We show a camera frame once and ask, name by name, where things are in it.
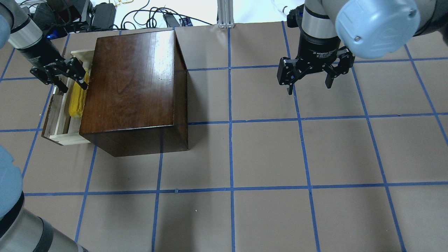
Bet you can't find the yellow corn cob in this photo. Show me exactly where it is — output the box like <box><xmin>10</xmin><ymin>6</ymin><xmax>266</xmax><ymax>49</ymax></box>
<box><xmin>68</xmin><ymin>82</ymin><xmax>88</xmax><ymax>118</ymax></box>

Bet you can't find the light wooden drawer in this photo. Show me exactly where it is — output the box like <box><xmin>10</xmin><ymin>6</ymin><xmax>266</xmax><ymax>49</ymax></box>
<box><xmin>41</xmin><ymin>50</ymin><xmax>95</xmax><ymax>146</ymax></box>

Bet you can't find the dark wooden drawer cabinet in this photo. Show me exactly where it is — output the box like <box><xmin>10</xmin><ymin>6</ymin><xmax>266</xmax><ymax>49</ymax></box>
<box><xmin>79</xmin><ymin>30</ymin><xmax>189</xmax><ymax>157</ymax></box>

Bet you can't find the black power adapter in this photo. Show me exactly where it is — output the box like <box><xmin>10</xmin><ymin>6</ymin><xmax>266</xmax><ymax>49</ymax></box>
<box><xmin>91</xmin><ymin>3</ymin><xmax>116</xmax><ymax>29</ymax></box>

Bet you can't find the aluminium frame post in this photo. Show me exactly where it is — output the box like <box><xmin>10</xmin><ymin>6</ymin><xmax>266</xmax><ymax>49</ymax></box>
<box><xmin>217</xmin><ymin>0</ymin><xmax>234</xmax><ymax>29</ymax></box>

